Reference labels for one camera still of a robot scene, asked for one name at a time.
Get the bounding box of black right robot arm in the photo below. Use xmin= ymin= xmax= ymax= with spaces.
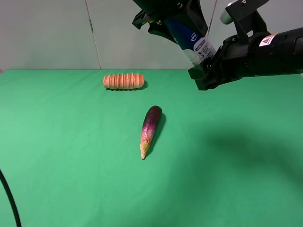
xmin=188 ymin=28 xmax=303 ymax=90

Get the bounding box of black cable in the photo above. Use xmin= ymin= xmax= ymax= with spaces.
xmin=0 ymin=168 xmax=22 ymax=227

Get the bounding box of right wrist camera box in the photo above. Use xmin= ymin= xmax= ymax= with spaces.
xmin=220 ymin=0 xmax=268 ymax=44

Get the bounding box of blue and white bottle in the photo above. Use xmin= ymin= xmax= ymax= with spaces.
xmin=164 ymin=17 xmax=216 ymax=66

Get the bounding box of orange sliced bread loaf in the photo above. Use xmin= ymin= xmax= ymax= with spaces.
xmin=103 ymin=73 xmax=145 ymax=90

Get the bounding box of purple toy eggplant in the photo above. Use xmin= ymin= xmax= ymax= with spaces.
xmin=140 ymin=105 xmax=162 ymax=160

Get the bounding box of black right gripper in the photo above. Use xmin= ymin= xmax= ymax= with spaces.
xmin=188 ymin=35 xmax=252 ymax=91

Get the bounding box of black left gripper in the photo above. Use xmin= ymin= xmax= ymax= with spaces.
xmin=132 ymin=0 xmax=208 ymax=44

